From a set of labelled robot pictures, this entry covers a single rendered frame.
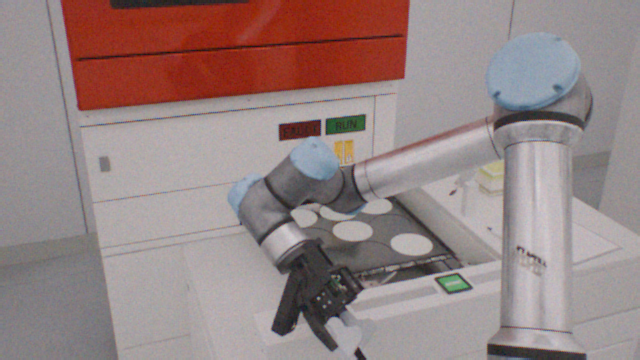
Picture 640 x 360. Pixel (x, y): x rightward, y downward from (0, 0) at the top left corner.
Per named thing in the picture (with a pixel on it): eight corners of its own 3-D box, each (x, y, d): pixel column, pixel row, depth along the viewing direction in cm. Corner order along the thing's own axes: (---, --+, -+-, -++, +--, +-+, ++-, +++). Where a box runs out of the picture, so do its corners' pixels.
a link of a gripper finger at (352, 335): (376, 358, 91) (341, 306, 94) (349, 380, 93) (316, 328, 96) (385, 354, 93) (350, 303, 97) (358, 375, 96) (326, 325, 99)
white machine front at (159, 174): (101, 252, 158) (76, 104, 141) (386, 204, 184) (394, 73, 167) (101, 258, 155) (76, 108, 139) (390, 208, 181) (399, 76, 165)
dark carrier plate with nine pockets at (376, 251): (267, 212, 163) (267, 210, 163) (384, 193, 174) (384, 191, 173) (311, 283, 134) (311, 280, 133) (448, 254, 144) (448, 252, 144)
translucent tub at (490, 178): (472, 185, 162) (475, 162, 159) (496, 181, 165) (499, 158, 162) (489, 197, 156) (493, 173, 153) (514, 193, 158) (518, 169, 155)
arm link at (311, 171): (336, 147, 109) (292, 187, 111) (302, 126, 100) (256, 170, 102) (359, 178, 105) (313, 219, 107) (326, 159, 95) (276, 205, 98)
